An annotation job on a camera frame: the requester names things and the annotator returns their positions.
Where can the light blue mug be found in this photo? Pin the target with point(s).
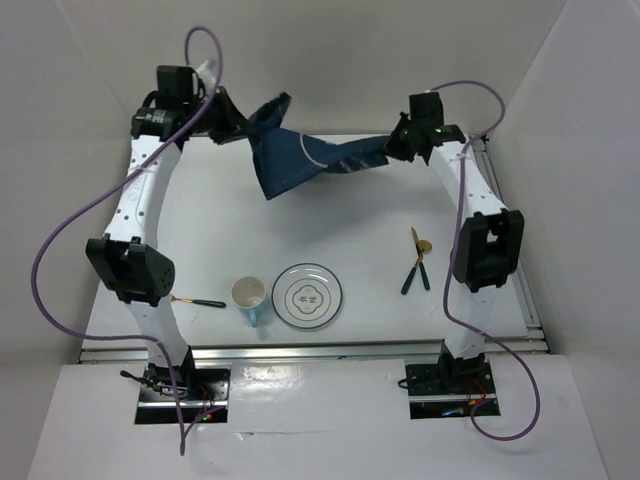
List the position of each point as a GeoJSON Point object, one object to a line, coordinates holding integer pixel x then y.
{"type": "Point", "coordinates": [250, 296]}

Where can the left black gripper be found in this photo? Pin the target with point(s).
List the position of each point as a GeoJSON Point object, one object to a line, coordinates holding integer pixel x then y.
{"type": "Point", "coordinates": [234, 126]}

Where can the blue whale placemat cloth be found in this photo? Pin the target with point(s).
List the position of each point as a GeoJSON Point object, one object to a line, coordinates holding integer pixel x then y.
{"type": "Point", "coordinates": [284, 159]}

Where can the gold fork dark handle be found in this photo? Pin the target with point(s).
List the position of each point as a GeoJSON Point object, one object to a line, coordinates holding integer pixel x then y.
{"type": "Point", "coordinates": [199, 302]}

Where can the white plate blue rim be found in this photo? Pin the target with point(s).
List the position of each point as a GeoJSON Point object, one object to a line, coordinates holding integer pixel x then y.
{"type": "Point", "coordinates": [307, 296]}

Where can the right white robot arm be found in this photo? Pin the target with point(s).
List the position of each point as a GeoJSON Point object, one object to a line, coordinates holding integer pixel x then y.
{"type": "Point", "coordinates": [487, 237]}

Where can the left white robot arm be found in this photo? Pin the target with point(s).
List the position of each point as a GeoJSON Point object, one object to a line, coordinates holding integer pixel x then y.
{"type": "Point", "coordinates": [127, 259]}

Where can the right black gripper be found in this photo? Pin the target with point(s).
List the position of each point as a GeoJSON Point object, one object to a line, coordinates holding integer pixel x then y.
{"type": "Point", "coordinates": [392, 148]}

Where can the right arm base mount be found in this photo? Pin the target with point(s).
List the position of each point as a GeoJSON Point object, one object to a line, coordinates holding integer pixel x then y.
{"type": "Point", "coordinates": [430, 397]}

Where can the aluminium table frame rail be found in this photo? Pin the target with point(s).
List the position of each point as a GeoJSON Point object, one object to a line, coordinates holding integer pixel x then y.
{"type": "Point", "coordinates": [307, 240]}

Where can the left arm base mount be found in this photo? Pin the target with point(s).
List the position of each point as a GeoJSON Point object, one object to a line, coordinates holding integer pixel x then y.
{"type": "Point", "coordinates": [208, 396]}

